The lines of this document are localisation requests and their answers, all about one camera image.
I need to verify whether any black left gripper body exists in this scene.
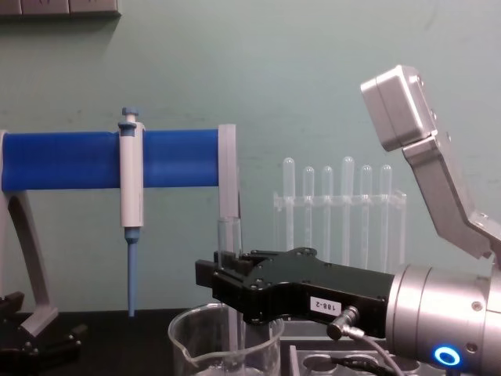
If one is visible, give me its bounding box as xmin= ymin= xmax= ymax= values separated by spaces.
xmin=0 ymin=345 xmax=81 ymax=368

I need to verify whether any grey test tube rack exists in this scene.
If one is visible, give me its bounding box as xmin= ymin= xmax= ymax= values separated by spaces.
xmin=287 ymin=321 xmax=416 ymax=376

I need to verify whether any blue and grey pipette stand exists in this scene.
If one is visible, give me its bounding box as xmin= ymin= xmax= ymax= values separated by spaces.
xmin=0 ymin=123 xmax=240 ymax=338

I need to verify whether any clear acrylic pipette rack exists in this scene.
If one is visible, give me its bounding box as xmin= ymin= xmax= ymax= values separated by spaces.
xmin=272 ymin=189 xmax=409 ymax=272

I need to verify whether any clear glass beaker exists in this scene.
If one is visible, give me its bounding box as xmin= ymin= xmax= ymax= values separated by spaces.
xmin=168 ymin=302 xmax=286 ymax=376

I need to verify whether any white and blue pipette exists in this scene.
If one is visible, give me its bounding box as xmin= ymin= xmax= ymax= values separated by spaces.
xmin=117 ymin=106 xmax=147 ymax=318

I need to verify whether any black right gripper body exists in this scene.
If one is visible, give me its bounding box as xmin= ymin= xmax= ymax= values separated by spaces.
xmin=242 ymin=246 xmax=395 ymax=340

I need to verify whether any thin dark gripper cable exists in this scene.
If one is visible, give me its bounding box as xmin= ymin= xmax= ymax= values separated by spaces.
xmin=327 ymin=305 xmax=406 ymax=376

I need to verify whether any clear glass test tube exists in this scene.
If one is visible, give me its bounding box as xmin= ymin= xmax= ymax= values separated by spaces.
xmin=216 ymin=216 xmax=247 ymax=354

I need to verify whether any white wall socket panel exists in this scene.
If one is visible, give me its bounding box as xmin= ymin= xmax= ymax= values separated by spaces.
xmin=0 ymin=0 xmax=123 ymax=19

